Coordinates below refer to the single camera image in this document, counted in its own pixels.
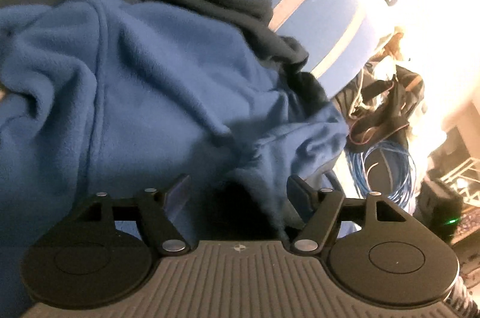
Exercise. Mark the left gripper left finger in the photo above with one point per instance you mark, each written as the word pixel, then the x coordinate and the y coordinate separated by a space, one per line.
pixel 149 209

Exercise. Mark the black box with green led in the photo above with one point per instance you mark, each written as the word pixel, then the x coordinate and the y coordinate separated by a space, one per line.
pixel 439 208

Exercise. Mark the blue navy fleece jacket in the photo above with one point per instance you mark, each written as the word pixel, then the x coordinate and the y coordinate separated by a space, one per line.
pixel 125 95

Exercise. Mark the black bag with red piping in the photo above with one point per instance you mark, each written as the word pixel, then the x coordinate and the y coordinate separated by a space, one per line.
pixel 378 110

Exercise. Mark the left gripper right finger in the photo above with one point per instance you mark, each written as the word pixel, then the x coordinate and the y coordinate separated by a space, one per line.
pixel 323 211

